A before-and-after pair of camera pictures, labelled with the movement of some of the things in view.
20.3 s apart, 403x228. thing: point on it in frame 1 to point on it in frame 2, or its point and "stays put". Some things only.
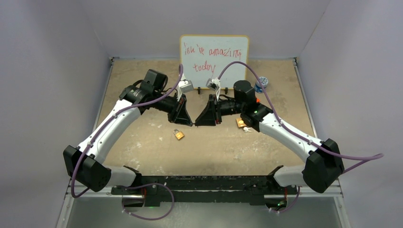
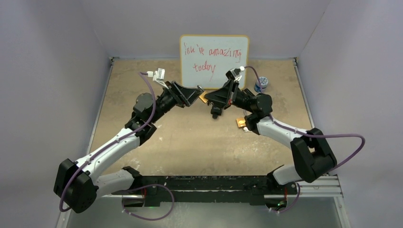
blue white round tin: (258, 87) stays put
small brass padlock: (179, 135) to (202, 96)
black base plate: (226, 190) stays put
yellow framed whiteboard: (204, 57) stays put
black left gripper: (178, 114) to (190, 95)
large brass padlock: (240, 122) stays put
